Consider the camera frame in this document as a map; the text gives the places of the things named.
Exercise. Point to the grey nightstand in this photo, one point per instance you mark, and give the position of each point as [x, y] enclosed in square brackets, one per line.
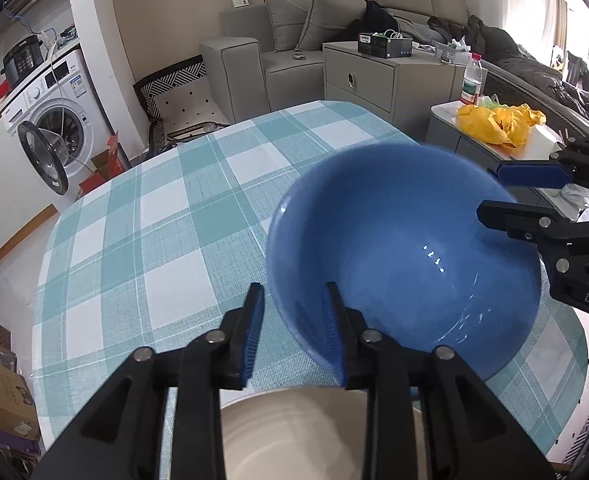
[364, 80]

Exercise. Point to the black box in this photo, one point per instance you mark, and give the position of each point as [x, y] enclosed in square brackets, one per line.
[384, 47]

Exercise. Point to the beige plate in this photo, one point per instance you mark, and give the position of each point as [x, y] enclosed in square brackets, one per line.
[294, 435]

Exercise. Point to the white washing machine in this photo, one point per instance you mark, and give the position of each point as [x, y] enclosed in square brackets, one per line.
[69, 85]

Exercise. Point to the dark coat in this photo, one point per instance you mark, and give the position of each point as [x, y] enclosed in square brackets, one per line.
[524, 70]

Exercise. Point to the plastic bottle with red cap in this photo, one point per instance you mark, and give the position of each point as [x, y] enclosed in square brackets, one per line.
[471, 85]

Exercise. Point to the white tissue pack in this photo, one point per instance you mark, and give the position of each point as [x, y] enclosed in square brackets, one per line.
[449, 52]

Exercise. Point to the red cardboard box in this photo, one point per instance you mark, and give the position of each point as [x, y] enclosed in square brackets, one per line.
[112, 157]

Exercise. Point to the black bag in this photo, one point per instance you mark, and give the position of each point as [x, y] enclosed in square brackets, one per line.
[374, 17]

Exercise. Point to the cardboard carton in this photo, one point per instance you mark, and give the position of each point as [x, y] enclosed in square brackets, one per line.
[9, 400]

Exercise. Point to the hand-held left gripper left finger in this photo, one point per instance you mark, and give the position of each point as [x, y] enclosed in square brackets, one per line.
[254, 330]

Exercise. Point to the blue bowl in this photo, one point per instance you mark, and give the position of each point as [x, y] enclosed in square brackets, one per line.
[399, 240]

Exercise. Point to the grey sofa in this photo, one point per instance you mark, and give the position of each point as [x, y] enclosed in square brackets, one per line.
[234, 75]

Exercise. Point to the white box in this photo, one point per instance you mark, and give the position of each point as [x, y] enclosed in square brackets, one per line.
[539, 142]

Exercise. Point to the green plastic bag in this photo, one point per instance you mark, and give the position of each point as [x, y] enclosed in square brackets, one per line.
[489, 101]

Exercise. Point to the teal checked tablecloth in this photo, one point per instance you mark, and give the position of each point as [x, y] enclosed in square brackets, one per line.
[149, 240]

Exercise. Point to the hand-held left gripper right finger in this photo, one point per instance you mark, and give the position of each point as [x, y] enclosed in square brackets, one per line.
[335, 340]

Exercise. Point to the black pressure cooker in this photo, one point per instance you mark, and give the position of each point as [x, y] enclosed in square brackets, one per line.
[22, 60]

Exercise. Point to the white plastic bag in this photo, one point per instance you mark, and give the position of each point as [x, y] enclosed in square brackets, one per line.
[576, 197]

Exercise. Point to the hanging clothes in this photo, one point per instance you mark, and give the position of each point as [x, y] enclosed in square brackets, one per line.
[586, 75]

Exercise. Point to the yellow plastic bag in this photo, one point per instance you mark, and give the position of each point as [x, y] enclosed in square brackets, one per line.
[484, 125]

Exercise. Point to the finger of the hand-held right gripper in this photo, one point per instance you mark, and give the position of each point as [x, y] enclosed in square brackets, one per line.
[524, 220]
[534, 174]

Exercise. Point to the grey cushion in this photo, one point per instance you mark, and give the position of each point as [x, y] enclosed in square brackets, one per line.
[332, 20]
[287, 22]

